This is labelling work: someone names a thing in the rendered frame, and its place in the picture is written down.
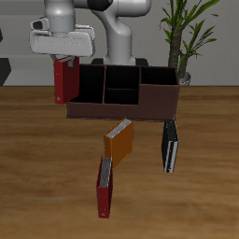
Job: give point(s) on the flat black base plate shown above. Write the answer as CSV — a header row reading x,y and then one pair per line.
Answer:
x,y
141,61

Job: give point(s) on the black book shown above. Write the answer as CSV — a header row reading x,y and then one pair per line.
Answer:
x,y
169,146

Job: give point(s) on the dark brown desk caddy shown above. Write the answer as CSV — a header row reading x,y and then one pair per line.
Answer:
x,y
155,102

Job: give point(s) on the red book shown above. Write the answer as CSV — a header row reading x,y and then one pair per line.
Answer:
x,y
104,199
66,82

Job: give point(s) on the green pot plant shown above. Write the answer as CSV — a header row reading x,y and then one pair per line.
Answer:
x,y
175,40

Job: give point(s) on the orange book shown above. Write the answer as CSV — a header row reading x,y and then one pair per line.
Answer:
x,y
122,144

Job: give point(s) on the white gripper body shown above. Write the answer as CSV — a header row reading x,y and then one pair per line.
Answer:
x,y
62,43

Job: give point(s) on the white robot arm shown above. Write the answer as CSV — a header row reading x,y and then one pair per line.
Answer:
x,y
119,37

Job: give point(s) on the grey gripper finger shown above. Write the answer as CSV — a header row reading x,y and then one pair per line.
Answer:
x,y
54,57
72,61

